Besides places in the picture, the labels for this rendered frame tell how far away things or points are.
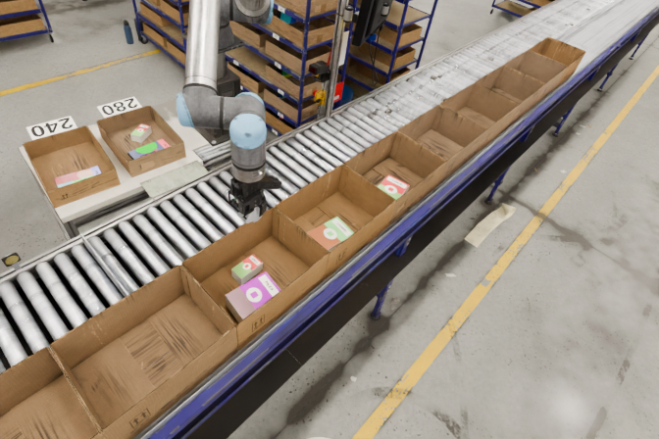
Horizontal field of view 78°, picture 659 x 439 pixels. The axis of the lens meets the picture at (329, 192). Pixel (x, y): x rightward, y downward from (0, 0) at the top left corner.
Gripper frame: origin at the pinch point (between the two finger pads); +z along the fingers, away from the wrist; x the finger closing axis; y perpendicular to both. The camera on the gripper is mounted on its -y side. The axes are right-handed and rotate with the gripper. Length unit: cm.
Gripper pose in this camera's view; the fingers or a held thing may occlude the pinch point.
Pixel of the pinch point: (255, 218)
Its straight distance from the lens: 132.2
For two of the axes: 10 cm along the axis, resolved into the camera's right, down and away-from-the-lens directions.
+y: -6.6, 4.6, -5.9
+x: 7.4, 5.3, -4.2
